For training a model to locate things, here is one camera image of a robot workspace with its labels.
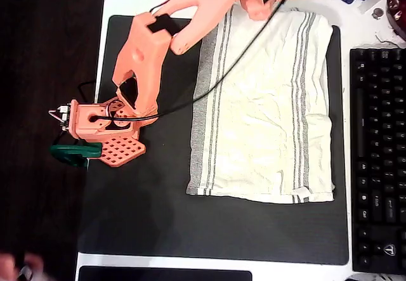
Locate white striped towel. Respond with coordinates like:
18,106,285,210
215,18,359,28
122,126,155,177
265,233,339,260
185,7,336,205

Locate salmon perforated robot base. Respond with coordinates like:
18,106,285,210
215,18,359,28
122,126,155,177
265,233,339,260
69,98,147,169

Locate person's hand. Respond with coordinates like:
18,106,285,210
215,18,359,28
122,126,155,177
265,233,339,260
0,251,48,281

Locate torn white paper scrap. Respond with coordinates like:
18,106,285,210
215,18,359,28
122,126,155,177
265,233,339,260
374,29,406,46

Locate dark red round object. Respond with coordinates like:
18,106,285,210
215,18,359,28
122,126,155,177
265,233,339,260
386,0,406,42

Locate black mechanical keyboard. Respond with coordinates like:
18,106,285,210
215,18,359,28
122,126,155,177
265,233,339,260
350,48,406,275

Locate small controller circuit board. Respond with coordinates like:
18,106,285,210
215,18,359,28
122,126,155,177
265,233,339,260
48,102,72,133

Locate green table clamp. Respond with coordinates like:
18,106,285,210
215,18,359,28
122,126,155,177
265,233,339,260
49,142,103,169

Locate large black desk mat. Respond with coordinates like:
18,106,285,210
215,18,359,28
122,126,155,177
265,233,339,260
77,15,350,266

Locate black rectangular pad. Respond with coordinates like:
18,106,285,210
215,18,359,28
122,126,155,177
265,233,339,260
77,265,253,281

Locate thick black camera cable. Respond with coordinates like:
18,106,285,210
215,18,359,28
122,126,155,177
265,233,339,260
90,0,302,125

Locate thin black wire loop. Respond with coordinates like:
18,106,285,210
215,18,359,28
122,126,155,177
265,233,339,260
77,79,98,103

